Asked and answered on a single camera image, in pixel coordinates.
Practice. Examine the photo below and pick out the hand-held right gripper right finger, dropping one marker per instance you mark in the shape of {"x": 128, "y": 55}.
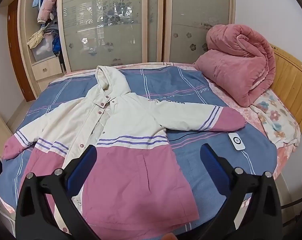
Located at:
{"x": 210, "y": 167}

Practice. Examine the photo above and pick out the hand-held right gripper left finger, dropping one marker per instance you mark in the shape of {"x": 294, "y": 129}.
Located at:
{"x": 84, "y": 170}

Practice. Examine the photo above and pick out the white and pink hooded jacket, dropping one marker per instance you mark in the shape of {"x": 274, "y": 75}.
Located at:
{"x": 131, "y": 120}

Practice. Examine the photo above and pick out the blue plaid bed cover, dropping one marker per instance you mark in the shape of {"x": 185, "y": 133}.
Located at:
{"x": 210, "y": 180}

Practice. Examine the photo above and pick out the white round-button controller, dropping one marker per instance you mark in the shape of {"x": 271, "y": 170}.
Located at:
{"x": 237, "y": 141}

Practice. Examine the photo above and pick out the floral pillow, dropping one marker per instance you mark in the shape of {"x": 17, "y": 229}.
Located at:
{"x": 275, "y": 120}

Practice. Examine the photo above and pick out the folded pink quilt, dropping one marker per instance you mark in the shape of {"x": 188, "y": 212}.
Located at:
{"x": 235, "y": 67}

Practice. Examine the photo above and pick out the wardrobe drawer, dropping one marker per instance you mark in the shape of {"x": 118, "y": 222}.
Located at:
{"x": 46, "y": 70}

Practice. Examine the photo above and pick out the brown wooden door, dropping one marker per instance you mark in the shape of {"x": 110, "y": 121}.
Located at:
{"x": 17, "y": 55}

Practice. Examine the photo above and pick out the wooden headboard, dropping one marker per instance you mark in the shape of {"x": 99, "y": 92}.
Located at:
{"x": 293, "y": 80}

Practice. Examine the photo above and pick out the clear plastic storage box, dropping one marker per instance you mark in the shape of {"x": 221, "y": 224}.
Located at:
{"x": 42, "y": 51}

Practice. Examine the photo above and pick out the dark blue garment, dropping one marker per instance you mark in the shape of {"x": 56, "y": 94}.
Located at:
{"x": 56, "y": 45}

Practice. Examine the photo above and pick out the beige crumpled cloth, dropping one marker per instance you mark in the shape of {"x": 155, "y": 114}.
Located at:
{"x": 37, "y": 37}

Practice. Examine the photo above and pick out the beige wardrobe with glass doors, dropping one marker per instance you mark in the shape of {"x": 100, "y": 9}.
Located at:
{"x": 153, "y": 30}

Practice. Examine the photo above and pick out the pink puffer jacket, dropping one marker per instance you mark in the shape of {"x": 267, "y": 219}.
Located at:
{"x": 48, "y": 2}

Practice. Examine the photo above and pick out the black metal frame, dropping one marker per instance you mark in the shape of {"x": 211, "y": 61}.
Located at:
{"x": 295, "y": 203}

